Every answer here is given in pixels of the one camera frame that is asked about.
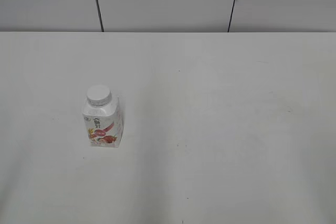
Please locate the white yili changqing yogurt bottle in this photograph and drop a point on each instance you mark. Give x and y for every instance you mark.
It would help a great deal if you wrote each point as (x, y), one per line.
(104, 124)

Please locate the white round bottle cap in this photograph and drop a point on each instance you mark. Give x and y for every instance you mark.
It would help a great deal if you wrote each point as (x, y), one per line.
(99, 95)

